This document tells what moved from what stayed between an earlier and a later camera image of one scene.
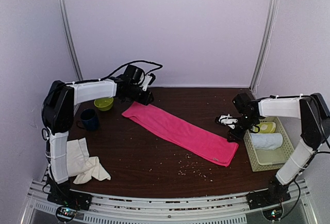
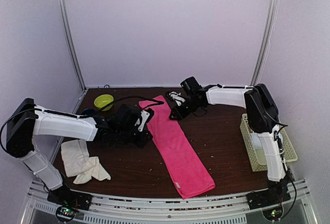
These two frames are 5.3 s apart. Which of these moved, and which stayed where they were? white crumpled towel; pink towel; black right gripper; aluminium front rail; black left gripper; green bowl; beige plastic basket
Moved: black left gripper; pink towel; black right gripper
Stayed: beige plastic basket; aluminium front rail; white crumpled towel; green bowl
